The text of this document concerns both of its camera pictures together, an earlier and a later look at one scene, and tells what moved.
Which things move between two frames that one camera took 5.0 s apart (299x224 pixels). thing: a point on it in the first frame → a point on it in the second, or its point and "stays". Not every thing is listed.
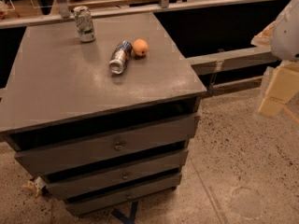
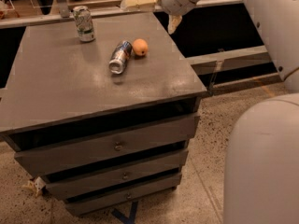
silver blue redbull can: (121, 56) stays
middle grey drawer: (64, 184) stays
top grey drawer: (108, 146) stays
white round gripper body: (287, 35) → (170, 0)
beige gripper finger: (264, 37) → (173, 22)
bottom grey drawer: (122, 194) stays
